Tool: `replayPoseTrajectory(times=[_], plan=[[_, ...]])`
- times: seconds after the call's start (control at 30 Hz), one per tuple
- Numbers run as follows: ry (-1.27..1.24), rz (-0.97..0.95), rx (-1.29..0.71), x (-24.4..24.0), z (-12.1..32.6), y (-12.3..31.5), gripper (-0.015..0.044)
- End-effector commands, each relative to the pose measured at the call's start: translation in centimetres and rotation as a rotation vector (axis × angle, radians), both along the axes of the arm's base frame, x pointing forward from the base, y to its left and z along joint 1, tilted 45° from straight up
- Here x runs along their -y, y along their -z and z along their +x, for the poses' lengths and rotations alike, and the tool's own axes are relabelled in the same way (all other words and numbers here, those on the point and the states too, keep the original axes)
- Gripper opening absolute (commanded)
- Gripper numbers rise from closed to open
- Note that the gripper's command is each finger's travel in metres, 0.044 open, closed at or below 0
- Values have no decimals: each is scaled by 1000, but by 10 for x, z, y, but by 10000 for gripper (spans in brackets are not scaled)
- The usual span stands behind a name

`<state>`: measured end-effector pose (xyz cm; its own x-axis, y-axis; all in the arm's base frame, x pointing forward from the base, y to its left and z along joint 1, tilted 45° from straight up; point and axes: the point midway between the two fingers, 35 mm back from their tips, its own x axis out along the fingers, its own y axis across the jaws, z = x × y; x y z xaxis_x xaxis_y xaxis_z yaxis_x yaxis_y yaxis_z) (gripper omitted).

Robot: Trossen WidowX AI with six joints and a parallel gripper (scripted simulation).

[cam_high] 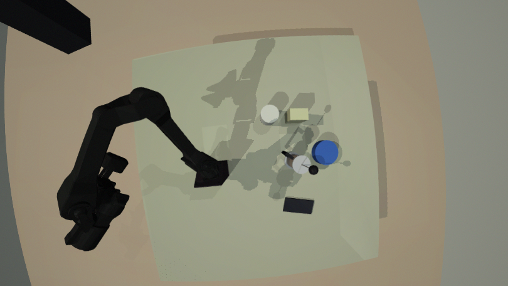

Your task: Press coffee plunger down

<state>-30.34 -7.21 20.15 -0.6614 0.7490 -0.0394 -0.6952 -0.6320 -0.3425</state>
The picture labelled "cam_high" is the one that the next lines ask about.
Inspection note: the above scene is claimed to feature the white cylinder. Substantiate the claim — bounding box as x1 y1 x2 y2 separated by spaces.
260 105 279 125

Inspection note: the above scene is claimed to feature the pale yellow rectangular block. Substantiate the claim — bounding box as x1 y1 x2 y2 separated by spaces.
285 108 309 124

